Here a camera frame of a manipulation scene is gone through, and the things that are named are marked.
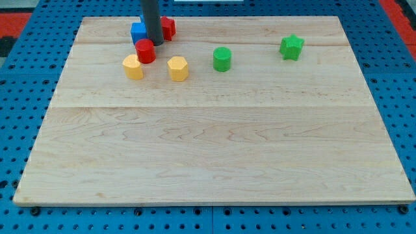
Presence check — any light wooden board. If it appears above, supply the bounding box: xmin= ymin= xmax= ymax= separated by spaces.
xmin=13 ymin=16 xmax=415 ymax=207

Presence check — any yellow hexagon block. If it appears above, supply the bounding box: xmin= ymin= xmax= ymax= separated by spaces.
xmin=167 ymin=56 xmax=189 ymax=82

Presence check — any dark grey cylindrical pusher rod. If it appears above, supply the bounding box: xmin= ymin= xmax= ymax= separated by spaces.
xmin=140 ymin=0 xmax=164 ymax=46

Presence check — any blue cube block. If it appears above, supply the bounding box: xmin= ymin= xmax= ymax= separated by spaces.
xmin=131 ymin=22 xmax=148 ymax=44

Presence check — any yellow rounded block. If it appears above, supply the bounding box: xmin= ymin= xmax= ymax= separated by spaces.
xmin=122 ymin=54 xmax=144 ymax=80

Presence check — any green star block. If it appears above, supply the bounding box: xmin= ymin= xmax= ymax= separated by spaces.
xmin=279 ymin=34 xmax=305 ymax=61

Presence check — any red star block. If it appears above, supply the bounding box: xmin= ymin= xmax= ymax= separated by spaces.
xmin=161 ymin=16 xmax=176 ymax=41

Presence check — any red cylinder block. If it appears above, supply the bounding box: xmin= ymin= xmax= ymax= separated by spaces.
xmin=135 ymin=39 xmax=156 ymax=64

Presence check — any green cylinder block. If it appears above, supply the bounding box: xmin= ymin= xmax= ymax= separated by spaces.
xmin=213 ymin=47 xmax=232 ymax=72

